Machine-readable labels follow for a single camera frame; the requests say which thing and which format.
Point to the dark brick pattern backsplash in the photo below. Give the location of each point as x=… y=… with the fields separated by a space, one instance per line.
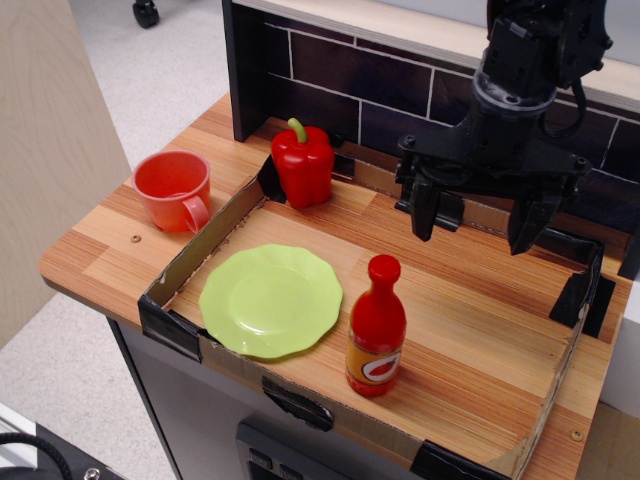
x=328 y=65

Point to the black caster wheel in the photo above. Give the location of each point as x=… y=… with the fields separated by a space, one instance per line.
x=145 y=13

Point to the grey oven control panel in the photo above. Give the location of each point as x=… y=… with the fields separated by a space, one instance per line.
x=264 y=457

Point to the orange plastic cup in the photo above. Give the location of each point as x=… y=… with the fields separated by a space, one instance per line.
x=174 y=187

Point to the light wooden panel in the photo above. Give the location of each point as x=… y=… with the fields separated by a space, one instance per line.
x=60 y=153

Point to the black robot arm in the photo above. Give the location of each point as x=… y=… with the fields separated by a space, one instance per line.
x=526 y=92

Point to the cardboard fence with black tape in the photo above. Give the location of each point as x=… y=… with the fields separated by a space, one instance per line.
x=445 y=358

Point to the red hot sauce bottle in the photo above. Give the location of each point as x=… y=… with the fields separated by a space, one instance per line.
x=377 y=331

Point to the green plastic plate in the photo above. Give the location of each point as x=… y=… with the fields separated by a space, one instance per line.
x=271 y=301

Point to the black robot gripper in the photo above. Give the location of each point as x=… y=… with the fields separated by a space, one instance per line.
x=499 y=149

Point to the red toy bell pepper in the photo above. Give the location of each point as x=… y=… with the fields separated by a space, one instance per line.
x=304 y=160

